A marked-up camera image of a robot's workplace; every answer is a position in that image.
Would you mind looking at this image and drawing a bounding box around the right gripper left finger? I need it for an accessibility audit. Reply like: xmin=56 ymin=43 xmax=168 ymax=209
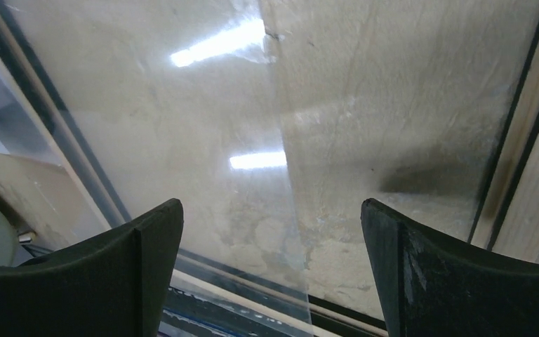
xmin=0 ymin=199 xmax=184 ymax=336

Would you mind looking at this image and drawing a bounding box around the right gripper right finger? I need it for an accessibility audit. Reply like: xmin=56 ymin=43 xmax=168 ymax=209
xmin=361 ymin=199 xmax=539 ymax=336

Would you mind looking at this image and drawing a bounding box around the clear plastic sheet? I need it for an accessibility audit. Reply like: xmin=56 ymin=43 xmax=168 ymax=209
xmin=0 ymin=1 xmax=314 ymax=336

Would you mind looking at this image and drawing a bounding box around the wooden picture frame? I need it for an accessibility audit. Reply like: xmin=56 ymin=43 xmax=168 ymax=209
xmin=0 ymin=1 xmax=539 ymax=336

